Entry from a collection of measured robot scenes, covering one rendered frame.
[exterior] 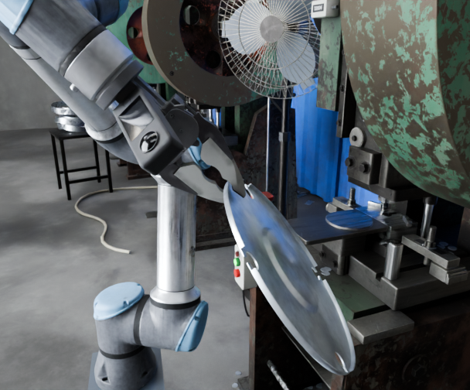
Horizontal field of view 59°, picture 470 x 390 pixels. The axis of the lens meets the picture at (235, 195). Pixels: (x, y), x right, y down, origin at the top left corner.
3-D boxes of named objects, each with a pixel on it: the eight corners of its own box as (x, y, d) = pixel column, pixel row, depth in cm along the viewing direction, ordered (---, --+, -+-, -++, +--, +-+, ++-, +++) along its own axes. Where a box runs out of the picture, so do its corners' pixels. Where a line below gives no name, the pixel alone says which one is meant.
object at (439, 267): (447, 285, 96) (455, 244, 93) (396, 253, 111) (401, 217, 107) (467, 279, 98) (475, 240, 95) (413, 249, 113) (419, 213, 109)
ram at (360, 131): (371, 190, 102) (385, 63, 92) (335, 174, 115) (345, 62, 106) (425, 183, 108) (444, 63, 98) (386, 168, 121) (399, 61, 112)
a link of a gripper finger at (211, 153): (254, 170, 59) (206, 126, 56) (260, 183, 53) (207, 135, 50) (239, 186, 59) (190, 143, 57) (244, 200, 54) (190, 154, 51)
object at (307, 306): (313, 399, 38) (320, 395, 37) (191, 154, 50) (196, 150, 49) (366, 359, 63) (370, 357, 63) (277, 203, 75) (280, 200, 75)
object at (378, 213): (389, 242, 110) (391, 227, 108) (353, 222, 123) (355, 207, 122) (415, 237, 113) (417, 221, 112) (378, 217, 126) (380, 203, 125)
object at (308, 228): (303, 289, 105) (306, 239, 100) (277, 263, 117) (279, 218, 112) (383, 270, 113) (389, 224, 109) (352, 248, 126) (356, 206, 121)
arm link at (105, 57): (101, 28, 44) (52, 84, 46) (134, 59, 46) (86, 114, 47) (113, 30, 51) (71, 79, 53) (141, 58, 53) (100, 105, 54)
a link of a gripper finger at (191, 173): (236, 189, 59) (189, 144, 57) (240, 204, 54) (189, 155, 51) (219, 204, 60) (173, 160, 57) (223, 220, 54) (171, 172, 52)
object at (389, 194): (392, 212, 104) (395, 191, 102) (344, 188, 121) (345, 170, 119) (441, 203, 109) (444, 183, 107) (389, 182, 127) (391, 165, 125)
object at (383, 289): (393, 311, 96) (397, 289, 94) (297, 234, 136) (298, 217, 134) (488, 285, 107) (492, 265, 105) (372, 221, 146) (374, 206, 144)
